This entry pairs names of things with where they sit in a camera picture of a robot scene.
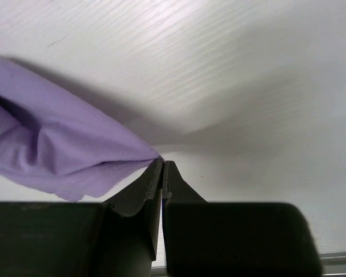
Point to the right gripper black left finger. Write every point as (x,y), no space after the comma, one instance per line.
(117,237)

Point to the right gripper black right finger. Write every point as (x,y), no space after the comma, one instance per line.
(233,239)

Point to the purple t shirt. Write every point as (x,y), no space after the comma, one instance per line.
(54,142)

